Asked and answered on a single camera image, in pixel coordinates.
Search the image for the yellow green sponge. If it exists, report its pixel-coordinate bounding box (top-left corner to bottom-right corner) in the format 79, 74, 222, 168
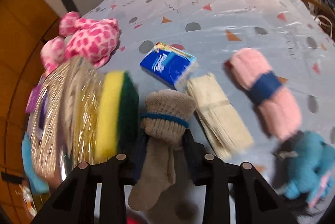
94, 71, 139, 163

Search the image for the cream cloth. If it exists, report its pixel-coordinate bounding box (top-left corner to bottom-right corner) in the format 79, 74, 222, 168
186, 73, 254, 161

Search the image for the blue tissue pack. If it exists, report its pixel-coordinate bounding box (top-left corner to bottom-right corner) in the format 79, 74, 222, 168
140, 42, 198, 91

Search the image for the small blue plush toy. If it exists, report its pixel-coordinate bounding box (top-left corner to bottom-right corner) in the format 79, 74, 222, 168
284, 131, 334, 207

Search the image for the ornate silver tissue box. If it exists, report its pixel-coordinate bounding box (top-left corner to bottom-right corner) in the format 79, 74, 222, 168
31, 56, 104, 187

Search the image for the pink spotted plush toy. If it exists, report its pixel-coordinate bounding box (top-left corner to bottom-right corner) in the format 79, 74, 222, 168
40, 12, 120, 75

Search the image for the patterned white tablecloth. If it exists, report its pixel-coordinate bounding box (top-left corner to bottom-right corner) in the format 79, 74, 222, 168
59, 0, 335, 224

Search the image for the wooden side table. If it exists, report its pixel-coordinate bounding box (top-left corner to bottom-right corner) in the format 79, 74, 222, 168
301, 0, 334, 39

